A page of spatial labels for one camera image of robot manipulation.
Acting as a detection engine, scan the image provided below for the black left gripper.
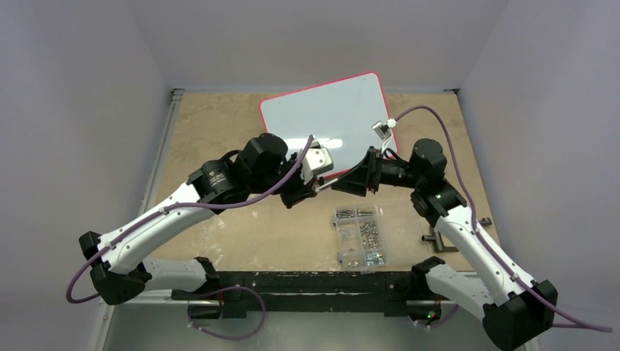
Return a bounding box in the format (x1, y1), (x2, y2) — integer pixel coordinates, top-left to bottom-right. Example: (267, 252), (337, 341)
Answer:
(251, 152), (318, 209)

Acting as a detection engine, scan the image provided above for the white marker pen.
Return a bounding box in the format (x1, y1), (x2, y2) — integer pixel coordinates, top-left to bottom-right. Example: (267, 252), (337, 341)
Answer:
(314, 178), (339, 193)

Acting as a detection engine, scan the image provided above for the pink framed whiteboard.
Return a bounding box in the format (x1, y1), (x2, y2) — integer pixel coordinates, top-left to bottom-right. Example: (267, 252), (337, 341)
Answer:
(259, 72), (398, 178)

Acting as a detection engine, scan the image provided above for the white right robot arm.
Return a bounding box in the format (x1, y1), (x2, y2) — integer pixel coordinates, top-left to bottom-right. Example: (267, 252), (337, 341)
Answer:
(331, 138), (558, 350)

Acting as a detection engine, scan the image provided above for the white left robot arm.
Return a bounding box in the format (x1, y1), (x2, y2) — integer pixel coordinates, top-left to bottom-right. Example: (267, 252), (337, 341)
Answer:
(79, 133), (333, 305)

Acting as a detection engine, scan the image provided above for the clear screw organizer box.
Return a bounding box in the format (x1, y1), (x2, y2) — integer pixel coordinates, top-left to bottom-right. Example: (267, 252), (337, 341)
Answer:
(333, 203), (388, 272)

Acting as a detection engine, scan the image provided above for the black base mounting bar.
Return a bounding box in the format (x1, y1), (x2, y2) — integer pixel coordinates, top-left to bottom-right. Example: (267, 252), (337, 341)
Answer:
(171, 257), (444, 319)

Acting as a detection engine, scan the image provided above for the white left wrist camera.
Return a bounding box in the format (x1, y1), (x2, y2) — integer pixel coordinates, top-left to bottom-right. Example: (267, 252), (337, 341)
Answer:
(301, 146), (334, 183)

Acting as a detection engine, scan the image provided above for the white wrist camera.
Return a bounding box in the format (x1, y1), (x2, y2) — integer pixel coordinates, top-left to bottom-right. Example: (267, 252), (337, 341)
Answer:
(301, 146), (334, 183)
(372, 118), (397, 151)

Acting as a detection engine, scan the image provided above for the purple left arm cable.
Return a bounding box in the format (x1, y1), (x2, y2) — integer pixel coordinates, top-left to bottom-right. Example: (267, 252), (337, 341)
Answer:
(65, 135), (317, 305)

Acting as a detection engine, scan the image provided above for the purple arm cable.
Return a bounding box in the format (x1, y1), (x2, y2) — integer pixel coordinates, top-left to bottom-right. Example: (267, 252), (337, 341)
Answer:
(65, 135), (317, 305)
(393, 105), (614, 333)

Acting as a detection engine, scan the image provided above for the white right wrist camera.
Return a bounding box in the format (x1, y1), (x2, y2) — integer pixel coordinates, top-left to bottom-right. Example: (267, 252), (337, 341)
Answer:
(372, 118), (397, 151)

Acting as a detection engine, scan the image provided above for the black metal bracket tool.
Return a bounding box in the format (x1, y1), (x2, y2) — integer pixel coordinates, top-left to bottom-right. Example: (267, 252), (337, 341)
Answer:
(423, 213), (494, 259)

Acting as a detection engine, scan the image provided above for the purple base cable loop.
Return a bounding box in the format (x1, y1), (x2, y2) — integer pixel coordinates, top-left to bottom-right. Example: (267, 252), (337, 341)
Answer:
(187, 285), (266, 341)

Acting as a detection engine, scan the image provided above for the aluminium table frame rail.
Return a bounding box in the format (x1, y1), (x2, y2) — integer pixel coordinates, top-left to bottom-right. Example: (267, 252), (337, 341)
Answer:
(86, 88), (186, 350)

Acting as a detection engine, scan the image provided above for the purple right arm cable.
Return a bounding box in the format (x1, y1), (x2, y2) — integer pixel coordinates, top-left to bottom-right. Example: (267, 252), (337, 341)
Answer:
(393, 105), (614, 333)

